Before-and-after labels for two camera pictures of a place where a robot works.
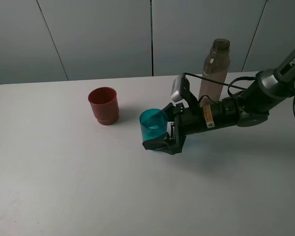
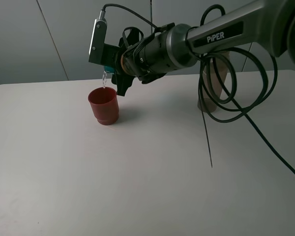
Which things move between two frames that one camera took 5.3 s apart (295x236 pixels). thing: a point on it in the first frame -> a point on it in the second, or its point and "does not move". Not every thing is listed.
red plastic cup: [104, 103] does not move
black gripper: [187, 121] -> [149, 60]
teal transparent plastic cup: [154, 123] -> [109, 70]
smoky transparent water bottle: [216, 67] does not move
